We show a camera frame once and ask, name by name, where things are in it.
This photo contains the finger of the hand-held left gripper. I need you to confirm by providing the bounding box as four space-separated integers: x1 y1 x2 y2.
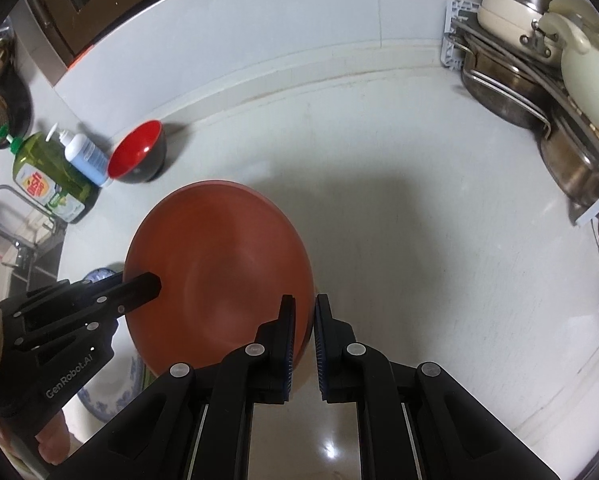
0 272 161 334
16 319 121 367

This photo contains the white and blue pump bottle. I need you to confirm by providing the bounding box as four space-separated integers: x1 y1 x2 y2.
47 122 114 188

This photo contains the red-brown plate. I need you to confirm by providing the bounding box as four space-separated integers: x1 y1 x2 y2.
124 179 315 377

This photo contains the steel pan with handles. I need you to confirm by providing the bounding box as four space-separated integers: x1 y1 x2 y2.
461 35 551 129

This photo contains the brown wooden cabinet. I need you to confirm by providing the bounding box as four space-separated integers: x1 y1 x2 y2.
27 0 190 70

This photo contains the metal sink faucet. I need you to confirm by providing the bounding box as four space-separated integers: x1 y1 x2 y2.
0 184 60 281

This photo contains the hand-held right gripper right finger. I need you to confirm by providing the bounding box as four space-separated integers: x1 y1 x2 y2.
314 295 563 480

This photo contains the green dish soap bottle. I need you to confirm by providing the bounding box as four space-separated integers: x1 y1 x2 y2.
0 125 94 225

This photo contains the person's left hand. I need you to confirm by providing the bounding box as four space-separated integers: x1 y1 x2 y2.
34 408 73 467

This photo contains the cream pot with steel handle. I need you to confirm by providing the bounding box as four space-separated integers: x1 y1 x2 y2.
478 0 564 61

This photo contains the red and black bowl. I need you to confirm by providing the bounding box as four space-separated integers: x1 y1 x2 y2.
108 120 168 184

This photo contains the white corner pot rack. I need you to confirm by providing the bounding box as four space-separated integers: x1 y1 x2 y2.
442 0 599 226

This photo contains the large blue floral plate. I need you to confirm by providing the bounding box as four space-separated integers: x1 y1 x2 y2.
77 265 153 423

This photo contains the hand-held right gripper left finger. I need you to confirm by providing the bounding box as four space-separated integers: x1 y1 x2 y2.
48 295 298 480

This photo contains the round steel pot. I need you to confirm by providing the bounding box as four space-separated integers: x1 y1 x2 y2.
538 119 599 207

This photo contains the dark hanging pan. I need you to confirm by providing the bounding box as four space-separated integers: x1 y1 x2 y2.
0 15 34 133

